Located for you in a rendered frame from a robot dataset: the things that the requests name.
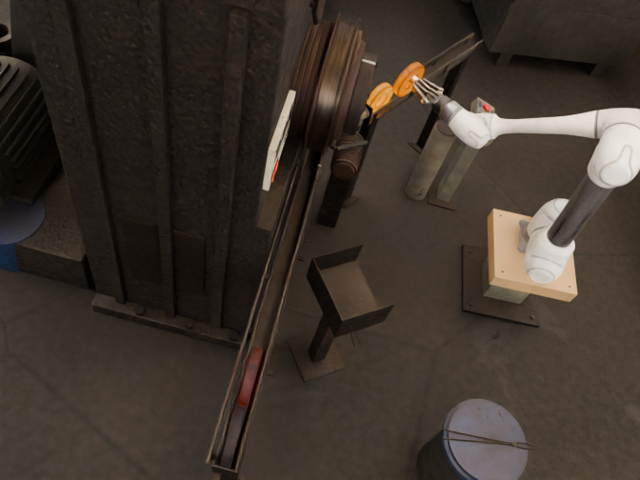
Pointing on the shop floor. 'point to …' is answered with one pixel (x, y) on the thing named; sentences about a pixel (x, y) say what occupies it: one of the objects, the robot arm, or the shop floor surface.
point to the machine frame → (172, 148)
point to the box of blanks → (561, 30)
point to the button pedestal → (447, 197)
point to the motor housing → (340, 179)
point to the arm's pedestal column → (526, 306)
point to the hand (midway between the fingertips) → (410, 76)
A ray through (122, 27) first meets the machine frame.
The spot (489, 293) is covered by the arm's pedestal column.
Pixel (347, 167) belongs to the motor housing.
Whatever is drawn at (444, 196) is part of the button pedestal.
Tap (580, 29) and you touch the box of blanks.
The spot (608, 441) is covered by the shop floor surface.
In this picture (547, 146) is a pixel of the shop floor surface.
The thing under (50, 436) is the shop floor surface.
